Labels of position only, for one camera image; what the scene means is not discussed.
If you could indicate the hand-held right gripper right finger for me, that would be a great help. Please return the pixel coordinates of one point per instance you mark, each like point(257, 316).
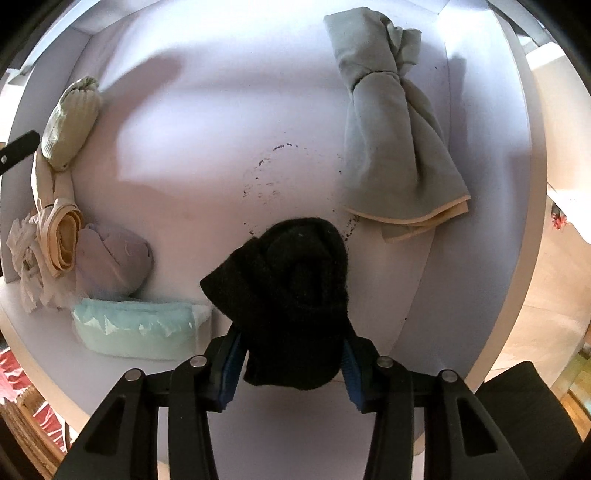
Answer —
point(352, 374)

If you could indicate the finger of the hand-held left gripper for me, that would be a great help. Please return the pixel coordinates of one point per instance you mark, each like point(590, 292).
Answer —
point(18, 148)

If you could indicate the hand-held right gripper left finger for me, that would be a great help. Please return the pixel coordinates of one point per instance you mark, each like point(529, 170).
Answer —
point(231, 364)

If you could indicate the black sock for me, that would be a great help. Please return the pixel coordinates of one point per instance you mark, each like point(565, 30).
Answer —
point(286, 295)

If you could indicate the lavender cloth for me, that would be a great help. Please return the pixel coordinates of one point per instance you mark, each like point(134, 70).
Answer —
point(115, 263)

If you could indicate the white drawer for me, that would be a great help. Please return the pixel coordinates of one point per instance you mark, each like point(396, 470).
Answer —
point(207, 115)

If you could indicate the light green rolled sock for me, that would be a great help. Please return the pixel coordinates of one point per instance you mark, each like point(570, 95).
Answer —
point(69, 124)

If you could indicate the cream rolled cloth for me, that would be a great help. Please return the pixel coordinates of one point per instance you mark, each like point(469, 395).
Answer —
point(60, 235)

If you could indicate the mint green rolled cloth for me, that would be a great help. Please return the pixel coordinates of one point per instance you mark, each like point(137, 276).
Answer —
point(134, 327)

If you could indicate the white crumpled cloth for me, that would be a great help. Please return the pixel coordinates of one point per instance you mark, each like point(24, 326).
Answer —
point(27, 272)

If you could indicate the black chair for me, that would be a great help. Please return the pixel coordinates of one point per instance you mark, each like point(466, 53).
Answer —
point(531, 415)

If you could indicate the grey-green rolled towel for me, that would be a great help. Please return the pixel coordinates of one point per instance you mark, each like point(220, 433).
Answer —
point(392, 152)

